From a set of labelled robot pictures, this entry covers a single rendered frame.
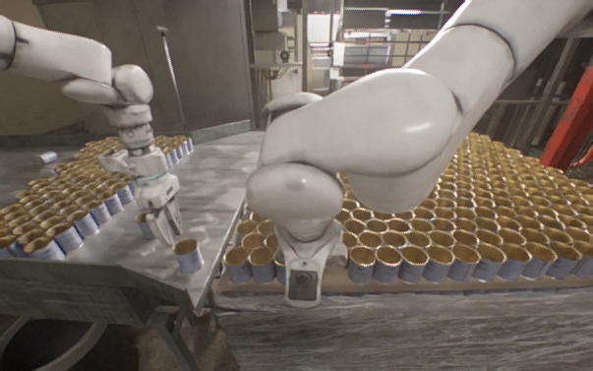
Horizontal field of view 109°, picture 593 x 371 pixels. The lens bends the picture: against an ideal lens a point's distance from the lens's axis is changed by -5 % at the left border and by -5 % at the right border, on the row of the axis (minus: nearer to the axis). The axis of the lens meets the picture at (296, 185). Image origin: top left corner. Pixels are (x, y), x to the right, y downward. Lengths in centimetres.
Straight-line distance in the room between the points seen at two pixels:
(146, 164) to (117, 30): 336
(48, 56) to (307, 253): 42
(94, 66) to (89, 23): 358
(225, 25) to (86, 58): 282
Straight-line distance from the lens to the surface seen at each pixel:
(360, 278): 68
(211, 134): 185
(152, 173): 55
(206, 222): 94
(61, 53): 46
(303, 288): 28
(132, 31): 374
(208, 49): 330
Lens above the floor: 163
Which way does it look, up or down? 30 degrees down
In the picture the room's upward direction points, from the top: 1 degrees counter-clockwise
